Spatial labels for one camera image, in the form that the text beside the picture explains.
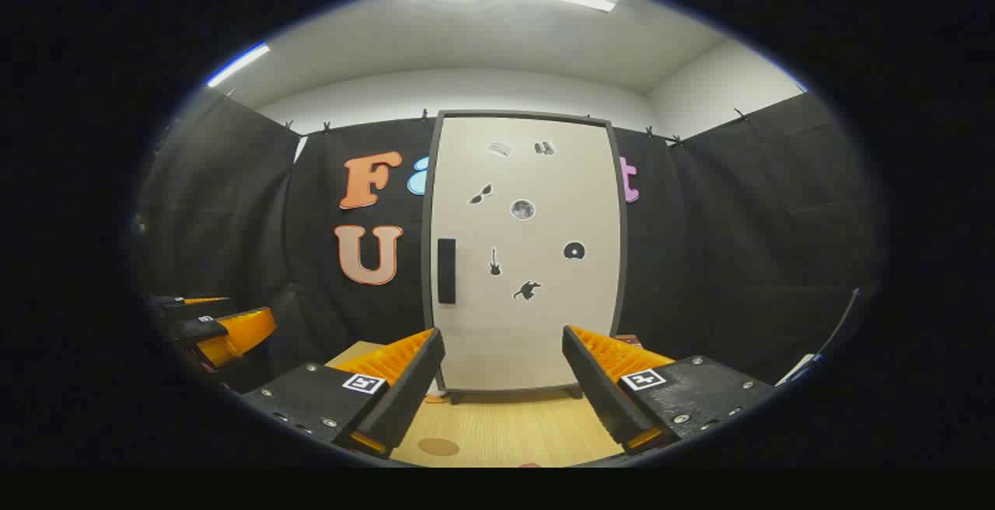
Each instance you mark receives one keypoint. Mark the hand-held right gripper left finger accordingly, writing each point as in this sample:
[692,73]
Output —
[408,389]

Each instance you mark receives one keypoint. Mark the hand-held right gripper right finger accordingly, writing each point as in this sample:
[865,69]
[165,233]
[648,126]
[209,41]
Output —
[595,389]

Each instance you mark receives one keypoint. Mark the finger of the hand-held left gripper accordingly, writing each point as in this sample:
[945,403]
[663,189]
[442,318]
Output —
[233,335]
[190,309]

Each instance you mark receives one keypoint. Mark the round brown coaster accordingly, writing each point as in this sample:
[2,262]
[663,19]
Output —
[438,446]

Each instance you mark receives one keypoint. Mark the cream cabinet door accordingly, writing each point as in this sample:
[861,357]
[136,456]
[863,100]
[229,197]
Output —
[536,323]

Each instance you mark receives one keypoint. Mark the grey cabinet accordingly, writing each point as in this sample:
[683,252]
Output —
[505,393]

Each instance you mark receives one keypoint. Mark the penguin plush toy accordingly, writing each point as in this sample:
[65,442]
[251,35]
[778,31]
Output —
[435,398]

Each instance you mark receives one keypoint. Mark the black backdrop cloth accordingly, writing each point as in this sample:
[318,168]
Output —
[738,246]

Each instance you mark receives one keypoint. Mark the white and blue object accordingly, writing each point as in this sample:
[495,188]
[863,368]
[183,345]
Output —
[801,370]

